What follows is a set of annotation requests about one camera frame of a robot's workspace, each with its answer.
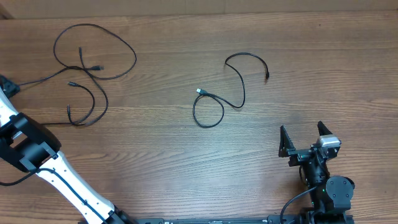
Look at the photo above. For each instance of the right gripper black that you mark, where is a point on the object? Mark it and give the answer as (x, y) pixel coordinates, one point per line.
(299, 155)

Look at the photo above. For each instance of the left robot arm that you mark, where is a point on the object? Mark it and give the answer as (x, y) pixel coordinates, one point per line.
(32, 148)

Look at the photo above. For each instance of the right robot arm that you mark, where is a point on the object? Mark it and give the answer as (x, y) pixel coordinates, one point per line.
(330, 194)

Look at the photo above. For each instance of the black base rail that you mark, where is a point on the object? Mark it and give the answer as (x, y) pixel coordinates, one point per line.
(271, 219)

